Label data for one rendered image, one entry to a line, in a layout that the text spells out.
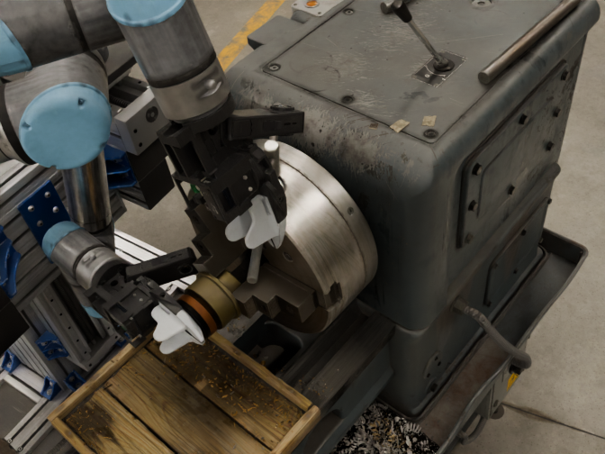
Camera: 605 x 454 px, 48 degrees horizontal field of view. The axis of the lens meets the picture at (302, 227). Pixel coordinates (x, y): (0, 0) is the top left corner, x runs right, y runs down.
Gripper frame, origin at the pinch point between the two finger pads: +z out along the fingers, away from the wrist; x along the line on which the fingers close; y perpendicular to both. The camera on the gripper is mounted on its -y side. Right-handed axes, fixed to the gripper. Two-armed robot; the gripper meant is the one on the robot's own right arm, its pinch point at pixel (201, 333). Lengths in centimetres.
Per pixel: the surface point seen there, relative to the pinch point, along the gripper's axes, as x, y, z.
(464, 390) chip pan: -54, -43, 22
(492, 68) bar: 19, -56, 13
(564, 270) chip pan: -54, -86, 23
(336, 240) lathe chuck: 8.3, -21.0, 9.6
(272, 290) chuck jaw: 2.3, -11.4, 4.4
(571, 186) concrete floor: -109, -169, -8
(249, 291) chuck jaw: 2.1, -9.3, 1.6
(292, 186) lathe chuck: 14.6, -21.3, 1.5
